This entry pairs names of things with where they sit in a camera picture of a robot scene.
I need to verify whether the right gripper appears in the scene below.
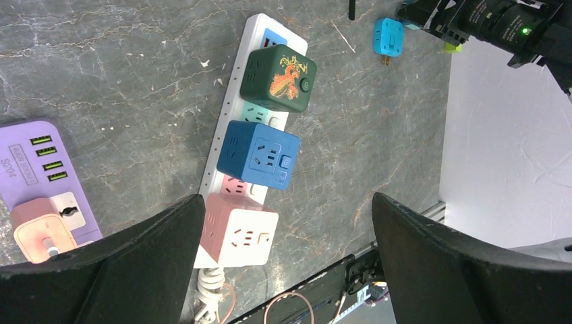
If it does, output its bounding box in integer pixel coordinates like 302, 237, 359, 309
397, 0, 563, 56

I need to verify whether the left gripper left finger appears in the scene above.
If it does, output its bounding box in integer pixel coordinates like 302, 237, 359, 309
1, 194, 205, 323

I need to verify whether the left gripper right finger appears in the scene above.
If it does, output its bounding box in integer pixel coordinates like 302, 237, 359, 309
372, 193, 571, 323

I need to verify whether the pink cube socket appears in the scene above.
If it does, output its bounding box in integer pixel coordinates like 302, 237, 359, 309
200, 193, 279, 268

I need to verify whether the pink charger plug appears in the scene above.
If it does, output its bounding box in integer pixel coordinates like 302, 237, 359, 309
13, 213, 78, 264

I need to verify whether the blue adapter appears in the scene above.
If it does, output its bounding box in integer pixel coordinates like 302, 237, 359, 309
372, 18, 405, 65

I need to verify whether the purple USB power strip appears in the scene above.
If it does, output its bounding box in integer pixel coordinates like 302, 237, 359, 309
1, 119, 103, 246

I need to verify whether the blue cube socket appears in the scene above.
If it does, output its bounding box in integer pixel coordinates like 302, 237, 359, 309
217, 120, 301, 190

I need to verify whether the dark green cube socket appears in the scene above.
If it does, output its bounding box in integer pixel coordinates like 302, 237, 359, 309
239, 44, 318, 113

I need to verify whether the white multicolour power strip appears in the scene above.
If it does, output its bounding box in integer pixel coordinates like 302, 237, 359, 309
194, 13, 308, 269

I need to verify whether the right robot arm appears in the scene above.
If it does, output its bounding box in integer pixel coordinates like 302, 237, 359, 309
396, 0, 571, 97

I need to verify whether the small green cube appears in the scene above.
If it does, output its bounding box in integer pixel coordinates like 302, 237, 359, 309
445, 43, 463, 54

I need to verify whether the white strip cord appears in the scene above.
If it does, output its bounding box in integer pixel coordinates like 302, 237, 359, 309
193, 267, 227, 324

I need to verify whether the pink charging cable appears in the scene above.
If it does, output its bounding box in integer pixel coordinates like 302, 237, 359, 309
217, 282, 316, 324

